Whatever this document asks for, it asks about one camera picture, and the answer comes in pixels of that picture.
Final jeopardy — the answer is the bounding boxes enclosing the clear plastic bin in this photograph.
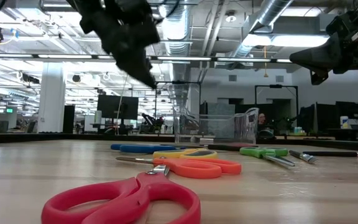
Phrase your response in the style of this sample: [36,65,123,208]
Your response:
[172,105,260,145]

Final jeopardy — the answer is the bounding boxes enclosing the black tall cabinet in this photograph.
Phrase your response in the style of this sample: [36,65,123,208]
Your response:
[62,105,76,134]

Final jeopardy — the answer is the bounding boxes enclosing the yellow grey scissors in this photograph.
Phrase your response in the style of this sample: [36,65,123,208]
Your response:
[152,148,219,160]

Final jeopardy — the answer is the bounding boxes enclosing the green scissors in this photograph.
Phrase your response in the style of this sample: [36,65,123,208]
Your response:
[239,146,296,168]

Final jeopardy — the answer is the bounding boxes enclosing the person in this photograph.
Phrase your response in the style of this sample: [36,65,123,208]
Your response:
[258,113,269,131]

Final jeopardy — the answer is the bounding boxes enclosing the orange small scissors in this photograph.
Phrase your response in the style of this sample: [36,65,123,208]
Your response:
[116,156,242,180]

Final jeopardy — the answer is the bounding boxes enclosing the silver air duct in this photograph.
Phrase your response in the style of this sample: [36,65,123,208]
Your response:
[231,0,293,58]
[158,0,193,82]

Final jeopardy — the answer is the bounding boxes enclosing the red small scissors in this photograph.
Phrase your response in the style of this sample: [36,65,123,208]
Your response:
[41,164,201,224]

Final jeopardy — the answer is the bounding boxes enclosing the black metal frame stand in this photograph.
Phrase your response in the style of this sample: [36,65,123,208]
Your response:
[255,84,299,118]

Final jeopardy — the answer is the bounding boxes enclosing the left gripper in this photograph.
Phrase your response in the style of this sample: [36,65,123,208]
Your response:
[99,12,161,90]

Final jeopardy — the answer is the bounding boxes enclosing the black monitor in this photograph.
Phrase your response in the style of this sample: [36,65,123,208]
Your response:
[336,101,358,121]
[97,94,139,121]

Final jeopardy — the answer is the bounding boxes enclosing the blue scissors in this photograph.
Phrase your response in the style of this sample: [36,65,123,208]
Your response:
[110,142,186,154]

